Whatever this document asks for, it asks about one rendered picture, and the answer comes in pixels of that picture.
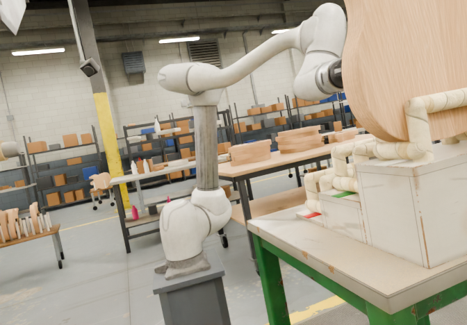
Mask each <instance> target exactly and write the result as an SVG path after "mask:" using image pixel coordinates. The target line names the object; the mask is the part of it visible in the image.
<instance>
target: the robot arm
mask: <svg viewBox="0 0 467 325"><path fill-rule="evenodd" d="M345 35H346V18H345V15H344V12H343V10H342V8H341V7H340V6H338V5H336V4H334V3H326V4H323V5H321V6H320V7H319V8H317V9H316V11H315V12H314V13H313V16H312V17H310V18H309V19H308V20H305V21H303V22H302V23H301V25H300V26H299V27H297V28H293V29H290V30H287V31H284V32H281V33H279V34H277V35H275V36H273V37H272V38H270V39H269V40H267V41H266V42H264V43H263V44H261V45H260V46H259V47H257V48H255V49H254V50H253V51H251V52H250V53H248V54H247V55H246V56H244V57H243V58H241V59H240V60H238V61H237V62H235V63H234V64H232V65H231V66H229V67H227V68H224V69H219V68H217V67H216V66H214V65H210V64H206V63H202V62H185V63H179V64H171V65H167V66H165V67H163V68H162V69H161V70H160V71H159V73H158V82H159V84H160V86H161V87H163V88H164V89H166V90H168V91H171V92H178V93H181V94H187V95H188V97H189V99H190V102H191V104H192V105H193V108H194V125H195V157H196V174H197V187H196V188H195V189H194V191H193V192H192V196H191V200H190V202H189V201H187V200H184V199H179V200H175V201H171V202H169V203H167V204H166V205H165V206H164V207H163V209H162V211H161V216H160V232H161V240H162V244H163V249H164V252H165V256H166V261H165V262H164V263H162V264H160V265H157V266H155V267H154V268H155V270H154V271H155V274H157V273H165V272H166V275H165V280H166V281H169V280H172V279H173V278H177V277H180V276H185V275H188V274H192V273H195V272H200V271H204V270H208V269H210V268H211V264H210V263H208V261H207V259H206V252H205V251H203V248H202V242H203V241H204V240H205V239H206V237H208V236H210V235H212V234H214V233H216V232H217V231H219V230H220V229H221V228H222V227H224V226H225V225H226V224H227V222H228V221H229V220H230V217H231V213H232V207H231V203H230V201H229V200H228V198H226V195H225V192H224V190H223V189H222V188H221V187H220V186H219V178H218V133H217V110H216V105H218V104H219V102H220V97H221V95H222V92H223V91H224V89H225V88H226V87H228V86H230V85H233V84H234V83H237V82H239V81H240V80H242V79H243V78H245V77H246V76H247V75H249V74H250V73H252V72H253V71H254V70H255V69H257V68H258V67H260V66H261V65H262V64H263V63H265V62H266V61H268V60H269V59H271V58H272V57H273V56H275V55H276V54H278V53H279V52H280V51H283V50H285V49H289V48H295V49H299V50H300V52H301V53H302V54H303V55H306V56H305V59H304V63H303V65H302V68H301V70H300V71H299V74H298V75H297V76H296V78H295V80H294V83H293V92H294V94H295V96H296V97H297V98H298V99H303V100H305V101H320V100H323V99H326V98H329V97H330V96H332V95H333V94H336V93H338V92H342V91H343V90H344V87H343V79H342V58H340V57H341V54H342V51H343V47H344V44H345Z"/></svg>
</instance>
